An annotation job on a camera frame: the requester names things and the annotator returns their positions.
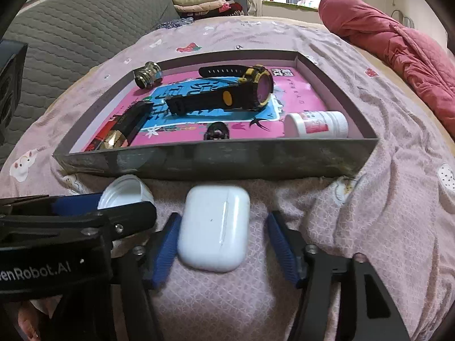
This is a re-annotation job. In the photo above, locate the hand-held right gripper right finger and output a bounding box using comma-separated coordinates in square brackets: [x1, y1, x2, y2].
[267, 211, 413, 341]

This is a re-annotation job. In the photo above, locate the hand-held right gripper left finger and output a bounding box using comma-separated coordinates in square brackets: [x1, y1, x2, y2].
[114, 212, 183, 341]

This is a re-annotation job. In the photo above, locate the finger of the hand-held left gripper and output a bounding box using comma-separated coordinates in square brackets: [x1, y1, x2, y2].
[82, 201, 158, 246]
[0, 192, 104, 218]

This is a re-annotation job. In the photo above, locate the white bottle cap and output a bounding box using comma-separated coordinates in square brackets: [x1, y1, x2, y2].
[97, 174, 155, 211]

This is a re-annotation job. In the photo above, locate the white earbuds case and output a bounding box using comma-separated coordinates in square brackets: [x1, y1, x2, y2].
[177, 185, 251, 273]

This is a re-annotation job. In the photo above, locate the grey cardboard box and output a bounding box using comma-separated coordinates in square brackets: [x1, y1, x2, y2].
[53, 51, 379, 180]

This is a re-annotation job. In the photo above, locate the red lighter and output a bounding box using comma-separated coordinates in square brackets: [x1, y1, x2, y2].
[89, 100, 156, 151]

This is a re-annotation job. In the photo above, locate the black pearl hair clip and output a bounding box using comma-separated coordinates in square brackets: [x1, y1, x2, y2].
[203, 121, 231, 141]

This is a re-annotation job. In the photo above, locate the white pill bottle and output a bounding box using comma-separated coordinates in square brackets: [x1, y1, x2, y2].
[283, 111, 349, 138]

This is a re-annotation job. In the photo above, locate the metal threaded knob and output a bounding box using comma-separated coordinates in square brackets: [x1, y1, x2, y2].
[134, 61, 164, 89]

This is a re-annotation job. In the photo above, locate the black and yellow watch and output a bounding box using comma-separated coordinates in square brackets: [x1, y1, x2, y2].
[165, 64, 275, 116]

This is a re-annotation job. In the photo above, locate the person's left hand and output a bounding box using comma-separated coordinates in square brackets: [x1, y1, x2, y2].
[16, 296, 57, 334]

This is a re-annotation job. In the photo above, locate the purple printed blanket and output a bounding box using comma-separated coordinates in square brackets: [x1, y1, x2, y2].
[0, 16, 455, 341]

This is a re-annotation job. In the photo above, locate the pink book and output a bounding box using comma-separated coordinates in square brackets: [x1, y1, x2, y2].
[83, 66, 329, 151]

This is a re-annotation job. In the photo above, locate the grey quilted headboard cover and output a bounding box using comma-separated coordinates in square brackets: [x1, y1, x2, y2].
[0, 0, 182, 171]

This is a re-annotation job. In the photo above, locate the blue patterned cloth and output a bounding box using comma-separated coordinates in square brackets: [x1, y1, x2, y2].
[156, 17, 194, 31]

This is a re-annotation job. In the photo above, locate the folded pink blanket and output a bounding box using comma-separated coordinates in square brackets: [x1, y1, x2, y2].
[174, 2, 228, 15]

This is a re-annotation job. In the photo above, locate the red patterned cloth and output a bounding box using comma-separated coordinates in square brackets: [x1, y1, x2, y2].
[220, 2, 246, 16]

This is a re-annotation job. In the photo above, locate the red quilt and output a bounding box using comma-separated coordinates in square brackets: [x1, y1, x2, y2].
[318, 0, 455, 134]

